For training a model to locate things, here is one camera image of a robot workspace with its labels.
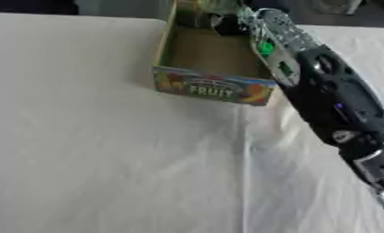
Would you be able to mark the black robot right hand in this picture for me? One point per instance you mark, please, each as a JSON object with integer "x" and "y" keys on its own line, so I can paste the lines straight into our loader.
{"x": 229, "y": 26}

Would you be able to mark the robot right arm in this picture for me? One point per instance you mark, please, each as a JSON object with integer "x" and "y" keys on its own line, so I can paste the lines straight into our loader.
{"x": 328, "y": 91}

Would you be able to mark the cardboard box with printed front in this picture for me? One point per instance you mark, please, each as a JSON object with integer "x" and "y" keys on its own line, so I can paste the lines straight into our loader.
{"x": 211, "y": 53}

